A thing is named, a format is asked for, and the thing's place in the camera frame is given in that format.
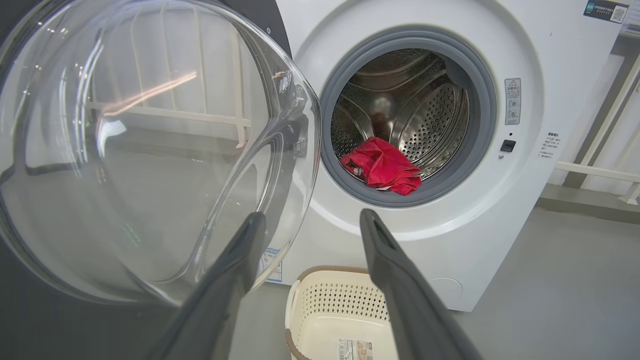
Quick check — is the grey warning label sticker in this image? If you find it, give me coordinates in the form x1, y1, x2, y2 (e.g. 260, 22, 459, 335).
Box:
504, 78, 522, 126

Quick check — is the paper product label sticker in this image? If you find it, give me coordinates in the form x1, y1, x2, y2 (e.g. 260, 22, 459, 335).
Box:
338, 338, 375, 360

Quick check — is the black round washer door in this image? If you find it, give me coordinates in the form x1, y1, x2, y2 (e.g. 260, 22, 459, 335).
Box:
0, 0, 323, 360

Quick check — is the white metal railing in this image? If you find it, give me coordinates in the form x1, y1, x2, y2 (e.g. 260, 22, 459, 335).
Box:
555, 55, 640, 206

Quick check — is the dark QR code sticker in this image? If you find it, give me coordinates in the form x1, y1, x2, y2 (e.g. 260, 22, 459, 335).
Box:
583, 0, 629, 24

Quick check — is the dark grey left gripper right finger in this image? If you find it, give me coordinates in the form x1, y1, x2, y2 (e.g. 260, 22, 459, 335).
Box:
359, 208, 483, 360

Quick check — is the small printed text label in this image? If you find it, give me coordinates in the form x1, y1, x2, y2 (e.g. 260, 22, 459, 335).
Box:
538, 132, 563, 160

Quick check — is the blue energy label sticker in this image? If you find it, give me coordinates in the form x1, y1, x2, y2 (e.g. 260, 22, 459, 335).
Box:
260, 247, 283, 284

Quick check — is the cream laundry basket brown rim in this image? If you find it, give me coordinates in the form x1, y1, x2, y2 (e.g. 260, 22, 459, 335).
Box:
284, 265, 401, 360

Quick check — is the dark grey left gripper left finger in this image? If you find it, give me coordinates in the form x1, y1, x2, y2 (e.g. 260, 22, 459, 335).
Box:
145, 212, 267, 360

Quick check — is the red and white striped garment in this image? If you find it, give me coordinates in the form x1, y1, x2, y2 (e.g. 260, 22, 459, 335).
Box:
340, 136, 423, 196

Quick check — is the white front-load washing machine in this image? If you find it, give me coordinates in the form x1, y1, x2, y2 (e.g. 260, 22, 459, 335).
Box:
265, 0, 632, 313

